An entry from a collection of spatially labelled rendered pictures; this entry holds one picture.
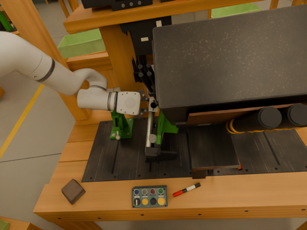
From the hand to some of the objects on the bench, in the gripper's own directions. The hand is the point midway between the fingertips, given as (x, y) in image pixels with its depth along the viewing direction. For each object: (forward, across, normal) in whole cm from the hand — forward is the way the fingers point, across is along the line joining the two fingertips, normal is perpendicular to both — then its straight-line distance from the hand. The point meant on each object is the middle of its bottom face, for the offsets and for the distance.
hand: (151, 105), depth 86 cm
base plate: (+22, +18, -19) cm, 34 cm away
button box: (+4, +43, -3) cm, 44 cm away
